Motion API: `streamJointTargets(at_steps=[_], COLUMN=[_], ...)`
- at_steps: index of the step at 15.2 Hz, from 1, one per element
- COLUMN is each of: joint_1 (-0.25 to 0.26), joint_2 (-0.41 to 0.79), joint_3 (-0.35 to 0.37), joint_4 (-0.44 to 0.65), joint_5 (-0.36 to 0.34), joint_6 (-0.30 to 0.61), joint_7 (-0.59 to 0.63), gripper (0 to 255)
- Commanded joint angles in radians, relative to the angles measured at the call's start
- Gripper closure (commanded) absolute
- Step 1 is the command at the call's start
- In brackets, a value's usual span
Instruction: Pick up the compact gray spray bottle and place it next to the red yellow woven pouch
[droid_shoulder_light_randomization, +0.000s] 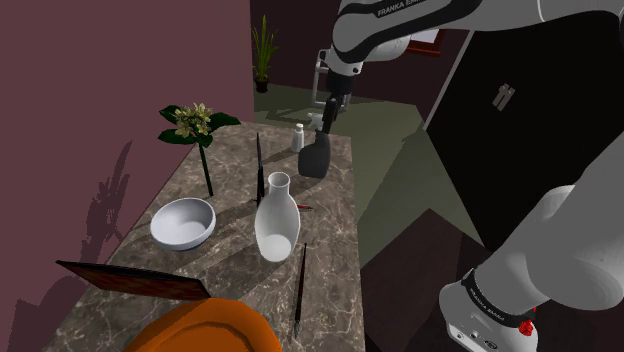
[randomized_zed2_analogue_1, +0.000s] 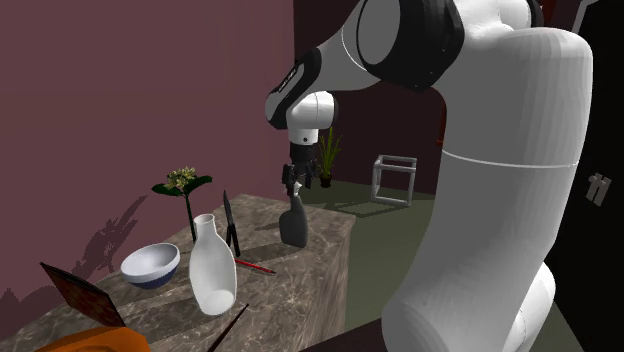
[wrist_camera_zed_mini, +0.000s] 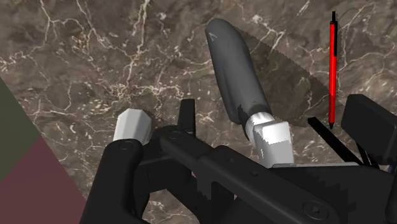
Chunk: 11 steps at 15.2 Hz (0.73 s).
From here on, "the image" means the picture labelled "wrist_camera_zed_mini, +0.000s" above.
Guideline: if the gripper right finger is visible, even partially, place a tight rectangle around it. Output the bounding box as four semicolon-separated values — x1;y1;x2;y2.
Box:
307;94;397;166

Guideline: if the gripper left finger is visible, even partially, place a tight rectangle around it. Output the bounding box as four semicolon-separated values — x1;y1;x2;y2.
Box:
79;98;341;224

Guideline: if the red pen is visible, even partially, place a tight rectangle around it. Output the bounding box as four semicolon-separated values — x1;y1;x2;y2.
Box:
328;10;339;130

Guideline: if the white hexagonal object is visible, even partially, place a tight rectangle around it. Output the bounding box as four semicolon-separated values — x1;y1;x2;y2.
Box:
113;108;153;146

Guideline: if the dark grey handled white tool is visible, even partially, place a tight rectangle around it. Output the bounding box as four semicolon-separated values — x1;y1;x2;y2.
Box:
205;17;295;169

